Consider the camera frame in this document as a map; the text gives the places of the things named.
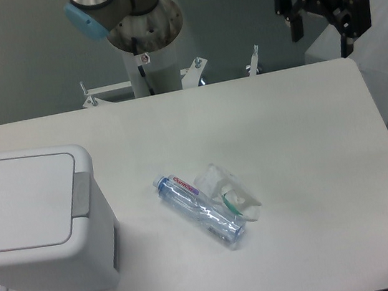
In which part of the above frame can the white trash can with lid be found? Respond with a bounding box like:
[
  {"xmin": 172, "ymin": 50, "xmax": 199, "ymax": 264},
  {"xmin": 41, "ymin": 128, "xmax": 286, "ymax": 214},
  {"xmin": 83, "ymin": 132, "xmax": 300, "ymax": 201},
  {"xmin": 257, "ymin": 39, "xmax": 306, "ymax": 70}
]
[{"xmin": 0, "ymin": 144, "xmax": 120, "ymax": 291}]

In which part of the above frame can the crumpled clear plastic bag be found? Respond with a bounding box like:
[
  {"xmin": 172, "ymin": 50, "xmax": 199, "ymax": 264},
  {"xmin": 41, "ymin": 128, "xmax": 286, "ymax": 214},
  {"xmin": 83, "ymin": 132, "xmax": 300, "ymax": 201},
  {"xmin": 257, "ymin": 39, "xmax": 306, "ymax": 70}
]
[{"xmin": 193, "ymin": 163, "xmax": 262, "ymax": 222}]

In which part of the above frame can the clear plastic water bottle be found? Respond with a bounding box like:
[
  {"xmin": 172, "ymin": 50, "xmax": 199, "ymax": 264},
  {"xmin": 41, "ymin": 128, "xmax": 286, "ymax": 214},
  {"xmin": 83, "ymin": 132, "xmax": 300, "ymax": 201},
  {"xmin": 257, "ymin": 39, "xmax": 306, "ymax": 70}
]
[{"xmin": 152, "ymin": 175, "xmax": 246, "ymax": 246}]

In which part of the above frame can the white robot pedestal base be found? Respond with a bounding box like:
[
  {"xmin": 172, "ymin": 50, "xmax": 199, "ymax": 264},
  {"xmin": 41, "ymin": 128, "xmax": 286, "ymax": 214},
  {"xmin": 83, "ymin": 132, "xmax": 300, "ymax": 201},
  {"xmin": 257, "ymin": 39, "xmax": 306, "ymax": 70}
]
[{"xmin": 75, "ymin": 33, "xmax": 266, "ymax": 110}]

